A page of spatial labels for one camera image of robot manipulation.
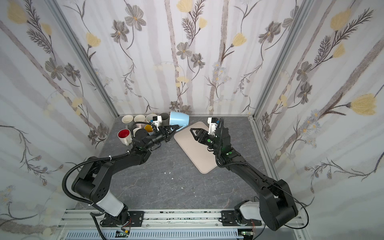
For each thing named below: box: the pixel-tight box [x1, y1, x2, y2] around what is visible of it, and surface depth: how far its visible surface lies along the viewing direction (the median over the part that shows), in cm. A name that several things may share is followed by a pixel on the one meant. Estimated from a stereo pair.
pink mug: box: [134, 114, 146, 122], surface depth 110 cm
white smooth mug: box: [117, 128, 132, 146], surface depth 102 cm
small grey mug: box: [121, 114, 134, 124], surface depth 109 cm
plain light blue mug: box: [169, 111, 190, 132], surface depth 81 cm
